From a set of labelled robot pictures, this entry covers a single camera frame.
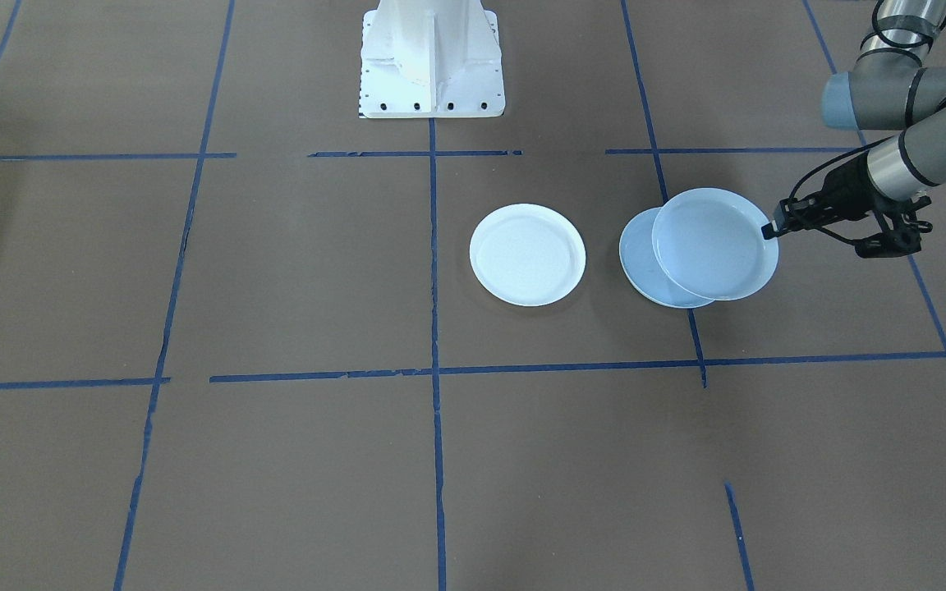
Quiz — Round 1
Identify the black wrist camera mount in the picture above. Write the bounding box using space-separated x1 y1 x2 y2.
854 197 933 259

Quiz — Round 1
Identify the white pedestal column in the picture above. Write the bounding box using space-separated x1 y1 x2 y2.
358 0 507 120

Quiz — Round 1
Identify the pale blue round plate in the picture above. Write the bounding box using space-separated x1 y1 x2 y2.
619 207 716 309
652 188 779 301
470 204 586 308

